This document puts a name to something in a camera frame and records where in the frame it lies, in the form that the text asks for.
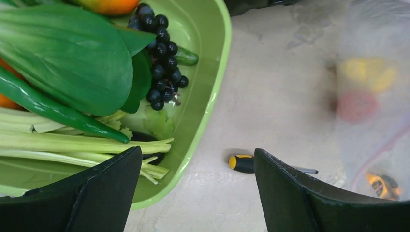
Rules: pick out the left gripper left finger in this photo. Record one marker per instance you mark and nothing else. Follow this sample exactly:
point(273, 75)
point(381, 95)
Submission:
point(97, 199)

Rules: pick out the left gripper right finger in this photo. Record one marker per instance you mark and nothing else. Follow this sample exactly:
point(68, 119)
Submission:
point(293, 201)

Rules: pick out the green leafy vegetable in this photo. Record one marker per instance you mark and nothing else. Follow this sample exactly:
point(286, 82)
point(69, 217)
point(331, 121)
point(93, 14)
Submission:
point(78, 58)

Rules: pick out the black grape bunch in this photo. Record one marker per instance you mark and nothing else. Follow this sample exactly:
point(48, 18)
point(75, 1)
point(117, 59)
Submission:
point(167, 78)

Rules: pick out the yellow pear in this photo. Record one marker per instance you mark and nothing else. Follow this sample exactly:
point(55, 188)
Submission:
point(376, 74)

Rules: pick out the clear zip top bag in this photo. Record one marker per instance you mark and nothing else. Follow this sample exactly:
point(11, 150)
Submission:
point(380, 144)

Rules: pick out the orange green mango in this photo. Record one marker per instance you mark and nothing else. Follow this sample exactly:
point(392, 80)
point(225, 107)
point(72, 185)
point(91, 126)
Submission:
point(107, 7)

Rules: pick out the black yellow screwdriver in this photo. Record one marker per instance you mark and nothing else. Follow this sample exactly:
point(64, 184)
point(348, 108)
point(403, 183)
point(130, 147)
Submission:
point(248, 164)

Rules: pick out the purple eggplant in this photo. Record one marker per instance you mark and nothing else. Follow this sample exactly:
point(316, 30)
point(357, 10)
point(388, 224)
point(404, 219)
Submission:
point(148, 151)

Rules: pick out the orange tape measure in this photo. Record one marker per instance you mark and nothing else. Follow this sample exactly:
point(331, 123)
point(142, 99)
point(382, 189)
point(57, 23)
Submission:
point(385, 186)

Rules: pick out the green celery stalks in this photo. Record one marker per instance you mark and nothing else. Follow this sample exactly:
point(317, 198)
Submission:
point(26, 135)

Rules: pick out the green chilli pepper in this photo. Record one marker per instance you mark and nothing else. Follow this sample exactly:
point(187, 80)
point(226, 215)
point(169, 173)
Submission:
point(44, 106)

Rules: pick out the green cucumber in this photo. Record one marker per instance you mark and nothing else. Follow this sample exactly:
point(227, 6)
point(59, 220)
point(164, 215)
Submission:
point(186, 57)

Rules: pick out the green plastic tray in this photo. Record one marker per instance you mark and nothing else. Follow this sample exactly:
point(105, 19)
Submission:
point(202, 26)

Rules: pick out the black plastic toolbox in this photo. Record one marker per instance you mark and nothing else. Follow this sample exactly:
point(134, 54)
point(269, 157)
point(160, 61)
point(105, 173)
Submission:
point(239, 7)

